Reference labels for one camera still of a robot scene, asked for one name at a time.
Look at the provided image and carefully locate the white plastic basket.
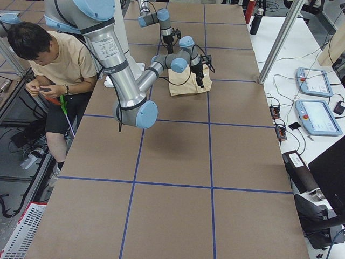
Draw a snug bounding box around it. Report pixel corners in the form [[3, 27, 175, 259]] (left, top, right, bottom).
[[1, 202, 47, 258]]

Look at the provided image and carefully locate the white power strip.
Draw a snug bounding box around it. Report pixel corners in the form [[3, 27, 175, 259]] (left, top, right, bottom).
[[19, 151, 42, 169]]

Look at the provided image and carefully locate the aluminium frame post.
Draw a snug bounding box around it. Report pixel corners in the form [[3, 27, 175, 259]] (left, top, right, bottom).
[[258, 0, 305, 84]]

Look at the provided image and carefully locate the red thermos bottle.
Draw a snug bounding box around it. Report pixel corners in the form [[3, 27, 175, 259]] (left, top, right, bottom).
[[245, 0, 256, 24]]

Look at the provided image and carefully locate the beige long sleeve shirt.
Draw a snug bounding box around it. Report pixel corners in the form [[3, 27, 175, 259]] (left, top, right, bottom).
[[168, 64, 212, 96]]

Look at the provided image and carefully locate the teach pendant tablet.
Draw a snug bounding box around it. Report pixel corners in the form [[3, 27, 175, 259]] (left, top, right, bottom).
[[296, 67, 333, 97], [295, 100, 343, 136]]

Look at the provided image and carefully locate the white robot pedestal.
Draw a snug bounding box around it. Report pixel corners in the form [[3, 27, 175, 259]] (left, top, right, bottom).
[[103, 0, 146, 89]]

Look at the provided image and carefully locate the black thermos bottle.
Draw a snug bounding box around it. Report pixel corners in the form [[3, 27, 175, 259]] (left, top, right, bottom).
[[250, 8, 264, 35]]

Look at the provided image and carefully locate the brown paper table cover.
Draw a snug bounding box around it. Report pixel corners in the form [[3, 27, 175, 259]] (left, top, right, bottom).
[[27, 3, 308, 258]]

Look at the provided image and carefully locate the near teach pendant tablet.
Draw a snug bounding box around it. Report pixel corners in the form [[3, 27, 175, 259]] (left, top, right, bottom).
[[295, 100, 343, 136]]

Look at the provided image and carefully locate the black monitor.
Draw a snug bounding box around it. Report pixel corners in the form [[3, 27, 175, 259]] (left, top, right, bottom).
[[308, 138, 344, 215]]

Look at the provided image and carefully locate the green stick tool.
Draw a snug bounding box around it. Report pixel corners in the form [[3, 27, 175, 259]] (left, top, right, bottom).
[[60, 95, 75, 138]]

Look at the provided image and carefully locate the far teach pendant tablet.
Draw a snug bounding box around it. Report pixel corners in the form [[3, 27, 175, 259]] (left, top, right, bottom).
[[296, 67, 333, 97]]

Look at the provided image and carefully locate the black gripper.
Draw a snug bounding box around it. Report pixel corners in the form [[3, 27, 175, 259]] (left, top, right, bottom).
[[162, 34, 174, 54], [190, 55, 204, 88]]

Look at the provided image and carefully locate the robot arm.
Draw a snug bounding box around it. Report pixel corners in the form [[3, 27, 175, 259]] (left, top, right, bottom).
[[45, 1, 207, 129], [137, 1, 179, 54]]

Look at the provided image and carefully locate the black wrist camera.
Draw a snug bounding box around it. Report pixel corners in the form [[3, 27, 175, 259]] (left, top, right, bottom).
[[171, 28, 181, 39], [200, 55, 213, 69]]

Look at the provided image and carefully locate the person in beige shirt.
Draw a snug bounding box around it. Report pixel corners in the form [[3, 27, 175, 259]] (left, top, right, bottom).
[[7, 22, 98, 187]]

